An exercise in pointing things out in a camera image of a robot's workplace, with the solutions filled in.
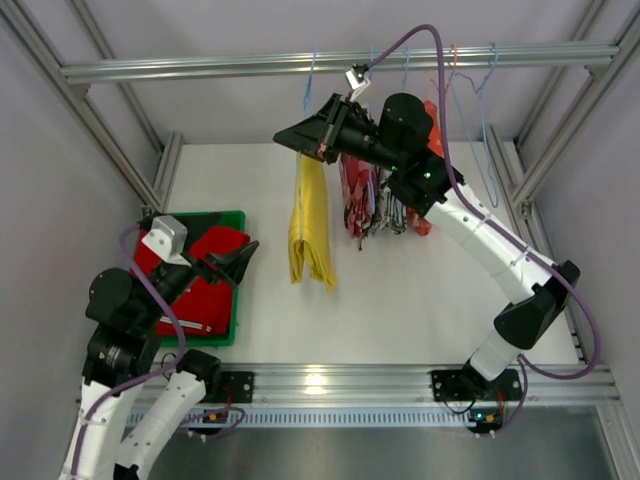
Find red trousers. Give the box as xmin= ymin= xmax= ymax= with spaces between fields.
xmin=129 ymin=225 xmax=252 ymax=337

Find yellow trousers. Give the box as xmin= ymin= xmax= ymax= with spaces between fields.
xmin=287 ymin=153 xmax=337 ymax=295

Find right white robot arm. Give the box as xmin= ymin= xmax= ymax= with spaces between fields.
xmin=273 ymin=93 xmax=580 ymax=399

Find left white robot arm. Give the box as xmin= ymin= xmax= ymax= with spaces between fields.
xmin=60 ymin=211 xmax=258 ymax=479

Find pink floral trousers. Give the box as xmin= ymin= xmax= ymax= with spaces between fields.
xmin=339 ymin=154 xmax=378 ymax=250

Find newspaper print trousers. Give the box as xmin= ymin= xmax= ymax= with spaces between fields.
xmin=375 ymin=168 xmax=408 ymax=235

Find orange trousers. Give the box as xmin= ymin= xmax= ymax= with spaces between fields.
xmin=407 ymin=100 xmax=443 ymax=237

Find green plastic tray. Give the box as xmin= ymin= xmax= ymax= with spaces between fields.
xmin=185 ymin=210 xmax=250 ymax=348

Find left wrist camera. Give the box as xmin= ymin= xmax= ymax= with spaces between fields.
xmin=141 ymin=215 xmax=189 ymax=266

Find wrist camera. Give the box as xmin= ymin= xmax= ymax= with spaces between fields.
xmin=345 ymin=64 xmax=371 ymax=101
xmin=141 ymin=215 xmax=189 ymax=266

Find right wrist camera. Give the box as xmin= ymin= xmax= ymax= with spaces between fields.
xmin=345 ymin=64 xmax=371 ymax=101

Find left aluminium frame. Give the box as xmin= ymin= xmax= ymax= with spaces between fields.
xmin=1 ymin=1 xmax=184 ymax=214

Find aluminium frame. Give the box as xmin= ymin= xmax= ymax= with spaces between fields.
xmin=1 ymin=1 xmax=184 ymax=214
xmin=496 ymin=1 xmax=639 ymax=367

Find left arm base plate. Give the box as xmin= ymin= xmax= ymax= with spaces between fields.
xmin=214 ymin=371 xmax=255 ymax=404

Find front aluminium rail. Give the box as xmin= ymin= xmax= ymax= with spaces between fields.
xmin=222 ymin=363 xmax=621 ymax=408

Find slotted cable duct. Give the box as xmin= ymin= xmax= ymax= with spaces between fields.
xmin=124 ymin=405 xmax=501 ymax=429

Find pink wire hanger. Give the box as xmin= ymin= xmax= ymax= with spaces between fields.
xmin=424 ymin=43 xmax=461 ymax=141

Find aluminium hanging rail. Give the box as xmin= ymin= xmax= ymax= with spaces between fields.
xmin=60 ymin=41 xmax=621 ymax=85

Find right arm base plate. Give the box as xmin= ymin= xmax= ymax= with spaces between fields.
xmin=430 ymin=368 xmax=523 ymax=402

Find right aluminium frame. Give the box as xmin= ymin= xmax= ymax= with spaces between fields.
xmin=496 ymin=1 xmax=639 ymax=367

